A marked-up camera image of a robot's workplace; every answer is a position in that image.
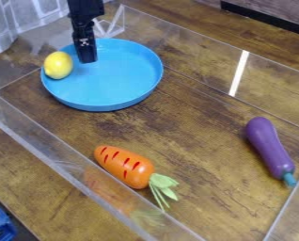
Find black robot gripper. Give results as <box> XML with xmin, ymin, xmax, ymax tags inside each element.
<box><xmin>67</xmin><ymin>0</ymin><xmax>104</xmax><ymax>64</ymax></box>

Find yellow toy lemon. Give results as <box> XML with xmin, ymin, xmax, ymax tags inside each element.
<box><xmin>43</xmin><ymin>51</ymin><xmax>73</xmax><ymax>79</ymax></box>

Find round blue tray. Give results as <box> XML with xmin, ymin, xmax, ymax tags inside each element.
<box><xmin>40</xmin><ymin>39</ymin><xmax>163</xmax><ymax>112</ymax></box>

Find white curtain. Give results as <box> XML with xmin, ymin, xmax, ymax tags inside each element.
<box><xmin>0</xmin><ymin>0</ymin><xmax>75</xmax><ymax>53</ymax></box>

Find black baseboard strip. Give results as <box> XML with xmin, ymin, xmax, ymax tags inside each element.
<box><xmin>220</xmin><ymin>0</ymin><xmax>299</xmax><ymax>34</ymax></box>

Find orange toy carrot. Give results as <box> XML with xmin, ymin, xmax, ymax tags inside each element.
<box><xmin>93</xmin><ymin>145</ymin><xmax>179</xmax><ymax>209</ymax></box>

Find purple toy eggplant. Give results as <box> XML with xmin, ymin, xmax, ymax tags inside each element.
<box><xmin>246</xmin><ymin>117</ymin><xmax>296</xmax><ymax>186</ymax></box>

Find blue box corner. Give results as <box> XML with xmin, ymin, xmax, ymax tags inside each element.
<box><xmin>0</xmin><ymin>208</ymin><xmax>16</xmax><ymax>241</ymax></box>

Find clear acrylic enclosure wall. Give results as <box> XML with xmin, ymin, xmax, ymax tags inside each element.
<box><xmin>0</xmin><ymin>0</ymin><xmax>299</xmax><ymax>241</ymax></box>

